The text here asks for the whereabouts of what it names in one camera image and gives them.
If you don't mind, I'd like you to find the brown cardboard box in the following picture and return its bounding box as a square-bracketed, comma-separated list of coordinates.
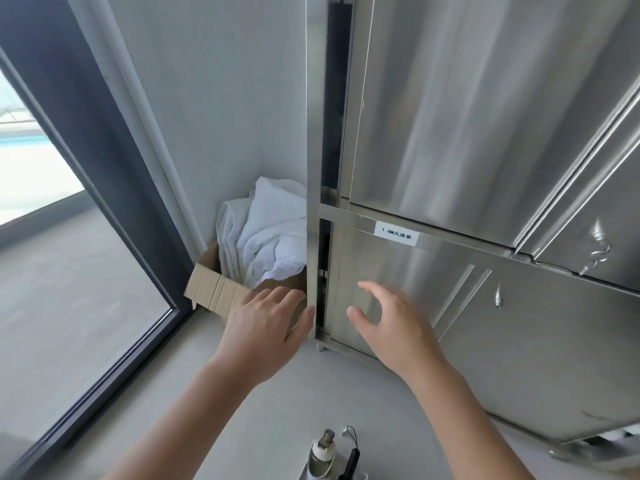
[183, 240, 308, 331]

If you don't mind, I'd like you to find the person's left hand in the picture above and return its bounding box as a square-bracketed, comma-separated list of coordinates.
[215, 287, 316, 387]

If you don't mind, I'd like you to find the white paper label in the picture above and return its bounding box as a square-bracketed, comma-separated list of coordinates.
[374, 220, 420, 248]

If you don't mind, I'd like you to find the white crumpled linen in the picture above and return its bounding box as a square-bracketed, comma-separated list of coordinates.
[216, 177, 308, 289]

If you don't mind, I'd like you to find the black strap with white cord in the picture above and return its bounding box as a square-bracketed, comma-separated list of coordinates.
[338, 425, 362, 480]

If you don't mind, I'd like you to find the person's right forearm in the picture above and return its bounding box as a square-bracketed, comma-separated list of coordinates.
[400, 366, 537, 480]

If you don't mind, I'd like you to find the dark window frame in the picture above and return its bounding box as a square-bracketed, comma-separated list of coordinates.
[0, 0, 197, 480]

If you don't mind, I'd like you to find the steel cabinet door with label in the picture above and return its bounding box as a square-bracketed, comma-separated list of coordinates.
[320, 219, 640, 445]

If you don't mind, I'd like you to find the person's left forearm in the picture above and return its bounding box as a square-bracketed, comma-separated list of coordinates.
[106, 362, 266, 480]

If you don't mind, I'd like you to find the narrow steel cabinet door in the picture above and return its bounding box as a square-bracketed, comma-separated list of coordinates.
[515, 90, 640, 291]

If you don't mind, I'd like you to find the stainless steel cabinet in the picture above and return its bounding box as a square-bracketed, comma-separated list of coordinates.
[305, 0, 640, 464]

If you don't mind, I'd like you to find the person's right hand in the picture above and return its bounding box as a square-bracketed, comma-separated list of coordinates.
[346, 281, 452, 381]

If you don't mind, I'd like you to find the pump dispenser bottle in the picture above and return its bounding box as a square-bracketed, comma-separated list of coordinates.
[307, 429, 338, 480]

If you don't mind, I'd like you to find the large steel cabinet door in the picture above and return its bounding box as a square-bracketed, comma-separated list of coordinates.
[339, 0, 640, 249]

